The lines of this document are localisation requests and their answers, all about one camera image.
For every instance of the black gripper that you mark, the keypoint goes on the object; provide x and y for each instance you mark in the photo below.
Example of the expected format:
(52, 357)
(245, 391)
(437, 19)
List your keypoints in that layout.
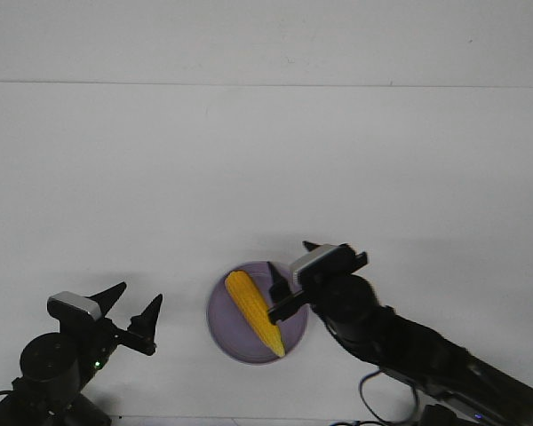
(331, 293)
(139, 336)

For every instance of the yellow corn cob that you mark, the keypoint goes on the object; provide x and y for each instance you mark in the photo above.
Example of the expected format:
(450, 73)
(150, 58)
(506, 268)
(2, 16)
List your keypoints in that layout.
(251, 304)

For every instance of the purple round plate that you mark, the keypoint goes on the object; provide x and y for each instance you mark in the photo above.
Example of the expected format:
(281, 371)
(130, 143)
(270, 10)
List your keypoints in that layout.
(231, 331)

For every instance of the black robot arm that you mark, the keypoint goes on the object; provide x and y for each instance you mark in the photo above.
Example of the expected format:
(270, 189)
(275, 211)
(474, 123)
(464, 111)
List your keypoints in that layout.
(427, 362)
(55, 367)

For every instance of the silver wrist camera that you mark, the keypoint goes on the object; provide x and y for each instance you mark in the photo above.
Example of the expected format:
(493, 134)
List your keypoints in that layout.
(66, 306)
(313, 267)

